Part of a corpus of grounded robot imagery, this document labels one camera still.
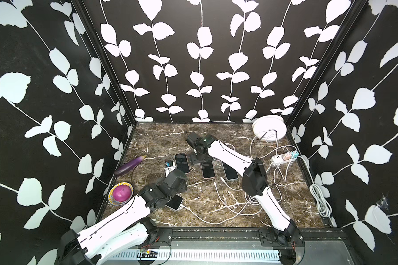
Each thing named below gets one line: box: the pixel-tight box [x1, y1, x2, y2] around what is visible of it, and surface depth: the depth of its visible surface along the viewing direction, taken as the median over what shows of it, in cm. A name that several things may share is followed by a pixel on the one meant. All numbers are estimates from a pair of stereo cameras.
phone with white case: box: [164, 193, 184, 211], surface depth 84 cm
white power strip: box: [270, 154, 298, 165], surface depth 100 cm
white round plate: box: [252, 114, 287, 141], surface depth 101 cm
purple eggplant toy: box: [113, 155, 148, 177], surface depth 97 cm
